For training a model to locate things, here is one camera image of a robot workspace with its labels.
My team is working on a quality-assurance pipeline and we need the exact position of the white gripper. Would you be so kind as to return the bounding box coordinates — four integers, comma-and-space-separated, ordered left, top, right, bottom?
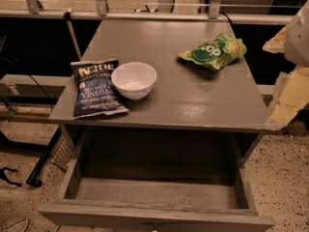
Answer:
263, 0, 309, 127

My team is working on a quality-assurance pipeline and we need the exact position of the green rice chip bag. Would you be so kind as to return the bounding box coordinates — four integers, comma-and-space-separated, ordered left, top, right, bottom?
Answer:
178, 34, 247, 72

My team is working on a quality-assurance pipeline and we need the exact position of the open grey top drawer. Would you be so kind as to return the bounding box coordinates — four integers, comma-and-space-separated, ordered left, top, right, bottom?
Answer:
38, 131, 274, 232

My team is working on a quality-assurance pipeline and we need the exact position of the blue kettle chips bag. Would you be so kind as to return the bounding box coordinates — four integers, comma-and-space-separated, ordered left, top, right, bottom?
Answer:
70, 58, 128, 118

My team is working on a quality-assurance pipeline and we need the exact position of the white bowl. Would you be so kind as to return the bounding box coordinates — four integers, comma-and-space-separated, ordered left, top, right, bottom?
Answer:
111, 62, 157, 101

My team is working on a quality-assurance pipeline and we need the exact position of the black metal stand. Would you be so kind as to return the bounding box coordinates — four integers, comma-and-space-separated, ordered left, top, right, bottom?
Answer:
0, 126, 62, 189

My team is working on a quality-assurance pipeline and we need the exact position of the metal railing frame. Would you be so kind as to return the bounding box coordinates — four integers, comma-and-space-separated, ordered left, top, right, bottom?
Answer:
0, 0, 308, 22

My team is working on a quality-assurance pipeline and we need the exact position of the wire mesh basket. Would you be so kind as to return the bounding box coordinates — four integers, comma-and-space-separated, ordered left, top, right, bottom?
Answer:
50, 136, 73, 172

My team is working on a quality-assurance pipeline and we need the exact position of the black strap on floor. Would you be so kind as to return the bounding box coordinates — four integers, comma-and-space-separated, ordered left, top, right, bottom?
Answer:
0, 166, 23, 189

